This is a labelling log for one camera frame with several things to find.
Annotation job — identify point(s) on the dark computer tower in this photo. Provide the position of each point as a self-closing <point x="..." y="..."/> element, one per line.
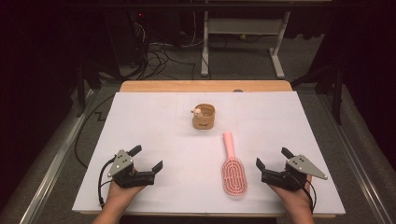
<point x="124" y="37"/>

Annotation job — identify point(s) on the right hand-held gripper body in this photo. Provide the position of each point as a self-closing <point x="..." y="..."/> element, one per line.
<point x="292" y="179"/>

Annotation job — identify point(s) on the pink hairbrush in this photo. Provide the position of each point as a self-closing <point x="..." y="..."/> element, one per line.
<point x="234" y="177"/>

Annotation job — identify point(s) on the black metal stand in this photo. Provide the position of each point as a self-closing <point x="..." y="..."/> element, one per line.
<point x="337" y="93"/>
<point x="81" y="90"/>

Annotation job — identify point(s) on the small yellow-green object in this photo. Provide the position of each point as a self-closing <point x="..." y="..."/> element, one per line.
<point x="243" y="36"/>

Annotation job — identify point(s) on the wooden table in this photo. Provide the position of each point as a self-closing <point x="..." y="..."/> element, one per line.
<point x="186" y="86"/>

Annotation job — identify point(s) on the white metal stand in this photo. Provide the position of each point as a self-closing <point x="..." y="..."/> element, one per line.
<point x="243" y="26"/>

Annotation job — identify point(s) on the white table cover board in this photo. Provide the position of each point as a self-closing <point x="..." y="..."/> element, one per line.
<point x="155" y="124"/>

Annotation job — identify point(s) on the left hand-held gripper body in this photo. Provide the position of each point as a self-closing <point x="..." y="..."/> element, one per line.
<point x="124" y="177"/>

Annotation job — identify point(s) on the person's right hand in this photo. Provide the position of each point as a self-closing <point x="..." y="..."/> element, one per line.
<point x="295" y="199"/>

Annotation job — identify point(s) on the person's left hand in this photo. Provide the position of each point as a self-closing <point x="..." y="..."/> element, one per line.
<point x="121" y="194"/>

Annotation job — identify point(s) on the aluminium floor rail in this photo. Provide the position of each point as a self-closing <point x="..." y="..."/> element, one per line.
<point x="53" y="168"/>
<point x="358" y="174"/>

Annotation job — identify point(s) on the tan bear pen holder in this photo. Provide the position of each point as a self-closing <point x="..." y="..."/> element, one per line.
<point x="204" y="121"/>

